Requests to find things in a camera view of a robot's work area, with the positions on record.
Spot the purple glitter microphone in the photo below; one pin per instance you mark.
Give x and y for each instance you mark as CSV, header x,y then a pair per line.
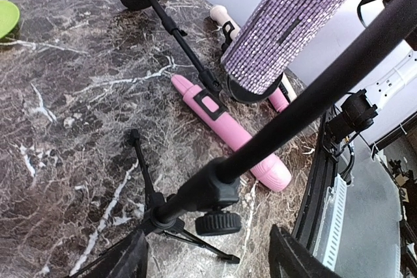
x,y
274,34

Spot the pink microphone front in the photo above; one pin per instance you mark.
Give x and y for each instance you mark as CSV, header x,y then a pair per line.
x,y
271,171

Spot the black tripod mic stand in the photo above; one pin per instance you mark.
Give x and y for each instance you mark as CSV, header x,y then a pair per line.
x,y
215,187

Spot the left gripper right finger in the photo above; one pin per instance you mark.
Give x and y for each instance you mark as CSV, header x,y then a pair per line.
x,y
288,258

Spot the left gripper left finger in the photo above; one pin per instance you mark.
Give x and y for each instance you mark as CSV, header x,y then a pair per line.
x,y
129,258

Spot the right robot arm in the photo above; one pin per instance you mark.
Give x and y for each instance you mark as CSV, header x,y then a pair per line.
x,y
359,109

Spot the green plate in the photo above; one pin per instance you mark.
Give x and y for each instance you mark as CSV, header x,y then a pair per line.
x,y
9,17

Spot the pink microphone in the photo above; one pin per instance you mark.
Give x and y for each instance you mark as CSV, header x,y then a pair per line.
x,y
278,100
271,171

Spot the white cable duct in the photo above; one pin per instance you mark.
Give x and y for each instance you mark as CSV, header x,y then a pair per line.
x,y
336,214

